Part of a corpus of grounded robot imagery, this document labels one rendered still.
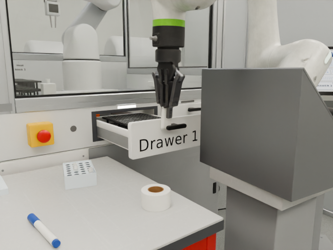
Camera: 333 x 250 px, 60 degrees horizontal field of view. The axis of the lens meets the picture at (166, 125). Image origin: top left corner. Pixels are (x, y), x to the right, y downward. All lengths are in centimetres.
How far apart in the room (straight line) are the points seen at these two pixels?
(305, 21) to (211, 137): 174
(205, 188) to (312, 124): 86
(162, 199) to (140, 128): 26
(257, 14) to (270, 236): 72
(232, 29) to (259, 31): 194
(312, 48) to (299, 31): 157
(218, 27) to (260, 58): 44
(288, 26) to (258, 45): 154
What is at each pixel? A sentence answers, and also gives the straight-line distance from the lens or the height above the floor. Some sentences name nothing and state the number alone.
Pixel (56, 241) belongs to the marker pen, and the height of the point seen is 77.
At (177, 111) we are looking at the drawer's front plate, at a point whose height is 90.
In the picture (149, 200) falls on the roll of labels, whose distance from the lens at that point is 68.
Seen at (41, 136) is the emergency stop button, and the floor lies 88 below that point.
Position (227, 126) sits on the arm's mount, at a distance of 90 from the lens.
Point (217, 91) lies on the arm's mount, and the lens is 92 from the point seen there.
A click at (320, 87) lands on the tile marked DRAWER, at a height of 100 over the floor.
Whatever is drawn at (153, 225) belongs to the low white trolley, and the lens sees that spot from 64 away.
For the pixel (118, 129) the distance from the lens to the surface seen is 95.
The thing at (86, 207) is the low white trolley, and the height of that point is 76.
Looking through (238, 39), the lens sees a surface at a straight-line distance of 296.
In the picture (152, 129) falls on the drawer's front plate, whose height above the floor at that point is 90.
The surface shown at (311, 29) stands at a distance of 251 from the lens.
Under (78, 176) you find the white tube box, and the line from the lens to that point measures 83.
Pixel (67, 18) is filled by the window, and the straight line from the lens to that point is 108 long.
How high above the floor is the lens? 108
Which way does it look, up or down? 11 degrees down
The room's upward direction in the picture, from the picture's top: straight up
